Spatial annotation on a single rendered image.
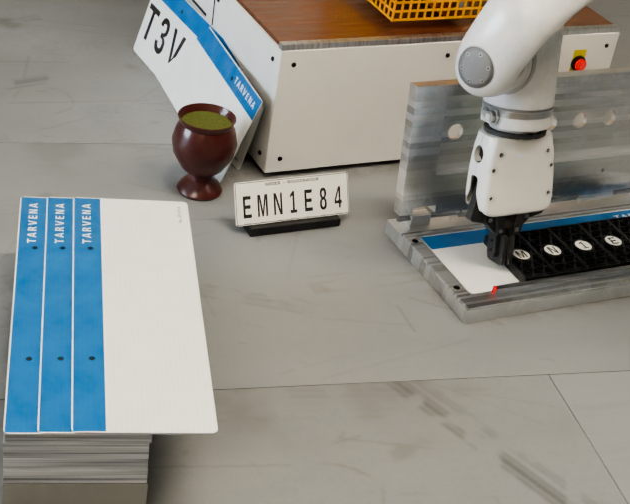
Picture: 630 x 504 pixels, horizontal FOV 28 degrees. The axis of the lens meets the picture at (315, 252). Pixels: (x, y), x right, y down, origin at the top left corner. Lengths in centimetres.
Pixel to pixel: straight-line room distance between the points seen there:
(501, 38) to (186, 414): 54
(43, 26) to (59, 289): 87
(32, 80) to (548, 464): 99
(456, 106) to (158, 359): 57
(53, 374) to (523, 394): 53
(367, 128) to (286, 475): 65
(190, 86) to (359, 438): 72
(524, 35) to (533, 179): 22
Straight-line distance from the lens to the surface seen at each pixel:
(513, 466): 132
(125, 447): 115
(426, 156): 159
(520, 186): 152
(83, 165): 171
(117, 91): 191
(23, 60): 199
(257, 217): 159
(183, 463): 124
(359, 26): 173
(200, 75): 183
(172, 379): 119
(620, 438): 141
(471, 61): 141
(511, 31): 138
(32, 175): 168
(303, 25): 171
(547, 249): 163
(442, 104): 157
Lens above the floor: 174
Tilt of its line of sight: 32 degrees down
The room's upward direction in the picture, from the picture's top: 10 degrees clockwise
